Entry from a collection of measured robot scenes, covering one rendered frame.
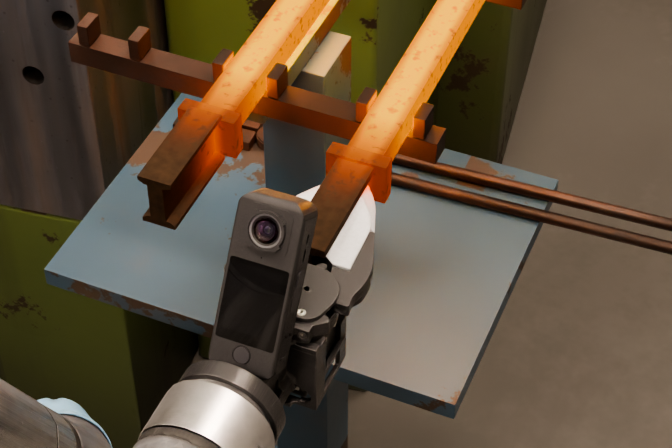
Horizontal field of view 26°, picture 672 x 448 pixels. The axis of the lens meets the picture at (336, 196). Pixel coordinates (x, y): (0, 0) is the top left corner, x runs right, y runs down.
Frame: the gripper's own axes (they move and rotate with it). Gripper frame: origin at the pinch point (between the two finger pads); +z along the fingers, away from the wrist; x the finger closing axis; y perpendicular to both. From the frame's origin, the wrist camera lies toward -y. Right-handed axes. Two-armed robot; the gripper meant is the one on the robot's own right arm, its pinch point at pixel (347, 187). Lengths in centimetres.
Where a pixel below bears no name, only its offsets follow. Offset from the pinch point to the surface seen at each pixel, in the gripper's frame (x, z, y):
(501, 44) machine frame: -15, 101, 63
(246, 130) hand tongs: -22.4, 29.2, 25.5
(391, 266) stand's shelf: -2.7, 18.4, 26.7
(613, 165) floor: 2, 118, 95
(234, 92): -11.7, 6.1, -0.3
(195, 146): -11.1, -1.5, -1.2
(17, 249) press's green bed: -55, 31, 57
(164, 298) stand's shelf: -20.1, 6.9, 27.0
